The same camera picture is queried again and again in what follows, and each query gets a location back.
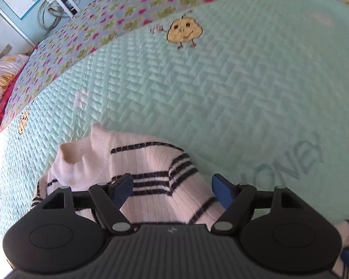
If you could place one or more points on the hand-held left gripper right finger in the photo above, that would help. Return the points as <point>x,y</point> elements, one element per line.
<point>222,191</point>

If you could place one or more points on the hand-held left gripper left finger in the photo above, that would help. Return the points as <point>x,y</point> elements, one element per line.
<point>120,191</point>

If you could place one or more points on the quilted bee print bedspread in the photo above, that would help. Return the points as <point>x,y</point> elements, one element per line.
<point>192,93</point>

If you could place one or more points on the floral pillow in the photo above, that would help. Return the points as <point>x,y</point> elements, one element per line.
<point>3,75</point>

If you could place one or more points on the blue sliding door wardrobe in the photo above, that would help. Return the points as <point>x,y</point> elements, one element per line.
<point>0,14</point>

